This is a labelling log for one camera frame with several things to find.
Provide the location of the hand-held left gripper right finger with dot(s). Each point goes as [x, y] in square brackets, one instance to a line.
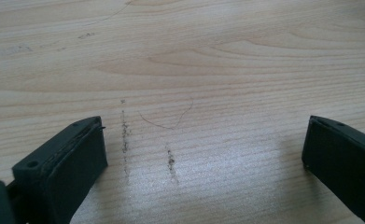
[345, 161]

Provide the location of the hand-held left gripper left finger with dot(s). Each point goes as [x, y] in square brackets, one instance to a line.
[68, 165]

